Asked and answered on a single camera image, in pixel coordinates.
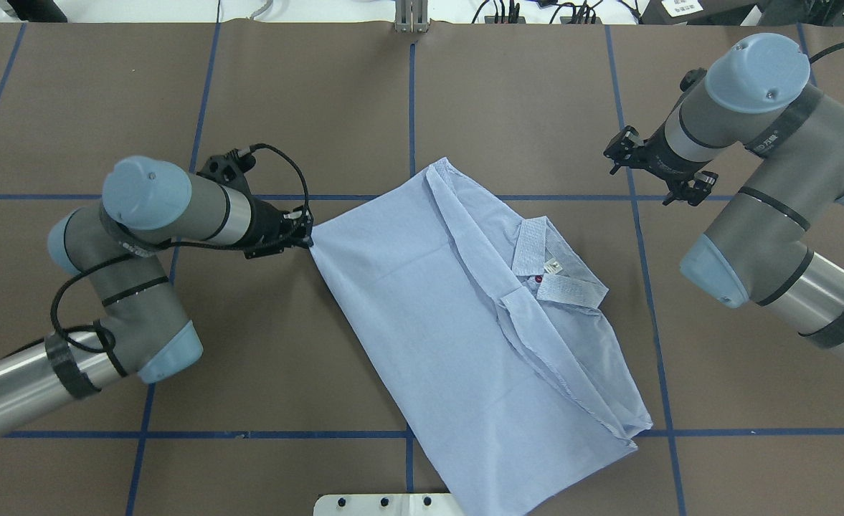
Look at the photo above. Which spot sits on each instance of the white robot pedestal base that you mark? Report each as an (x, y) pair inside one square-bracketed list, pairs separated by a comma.
[(388, 504)]

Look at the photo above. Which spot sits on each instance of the grey box with label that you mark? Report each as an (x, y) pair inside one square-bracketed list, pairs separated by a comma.
[(701, 13)]

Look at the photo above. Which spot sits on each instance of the light blue striped shirt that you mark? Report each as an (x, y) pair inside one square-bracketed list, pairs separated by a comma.
[(486, 328)]

